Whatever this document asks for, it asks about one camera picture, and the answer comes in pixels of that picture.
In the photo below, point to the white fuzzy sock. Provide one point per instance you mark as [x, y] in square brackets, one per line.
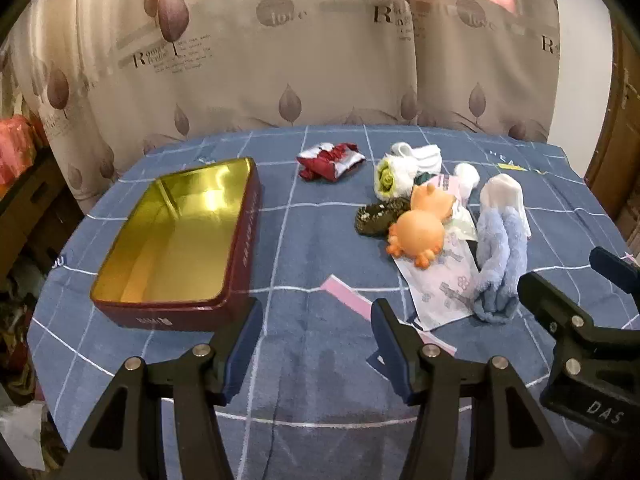
[502, 192]

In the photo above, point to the beige leaf print curtain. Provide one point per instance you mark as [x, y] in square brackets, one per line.
[300, 60]

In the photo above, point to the large cardboard box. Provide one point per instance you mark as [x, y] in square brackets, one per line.
[35, 210]

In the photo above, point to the pink wet wipes packet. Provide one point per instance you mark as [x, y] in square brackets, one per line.
[440, 290]

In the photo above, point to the pile of clothes and toys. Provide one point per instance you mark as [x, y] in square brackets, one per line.
[17, 320]

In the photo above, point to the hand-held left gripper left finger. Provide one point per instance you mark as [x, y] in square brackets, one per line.
[245, 350]

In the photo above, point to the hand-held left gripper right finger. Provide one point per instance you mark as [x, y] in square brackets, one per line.
[390, 355]

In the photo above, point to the red wrapped package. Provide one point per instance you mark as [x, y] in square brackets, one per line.
[15, 150]

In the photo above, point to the red tin box gold inside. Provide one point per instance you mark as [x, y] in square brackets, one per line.
[165, 240]

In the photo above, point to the round orange crab toy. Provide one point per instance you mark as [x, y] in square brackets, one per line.
[415, 235]

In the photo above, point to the orange squeeze toy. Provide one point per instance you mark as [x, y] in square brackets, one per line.
[430, 200]

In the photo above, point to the white plastic bag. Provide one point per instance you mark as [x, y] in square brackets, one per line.
[27, 422]

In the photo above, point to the dark camouflage sock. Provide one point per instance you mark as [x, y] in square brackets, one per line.
[375, 217]

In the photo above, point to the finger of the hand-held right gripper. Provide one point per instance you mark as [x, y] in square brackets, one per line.
[615, 266]
[550, 305]

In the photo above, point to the blue checked blanket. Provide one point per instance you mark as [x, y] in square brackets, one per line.
[310, 240]

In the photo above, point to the white sock ball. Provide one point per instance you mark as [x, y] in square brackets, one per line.
[467, 175]

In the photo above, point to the white fluffy sock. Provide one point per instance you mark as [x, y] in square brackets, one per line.
[400, 172]

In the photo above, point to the red and white cloth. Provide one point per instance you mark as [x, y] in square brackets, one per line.
[325, 160]

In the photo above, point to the blue fuzzy sock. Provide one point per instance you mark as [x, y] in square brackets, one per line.
[500, 260]

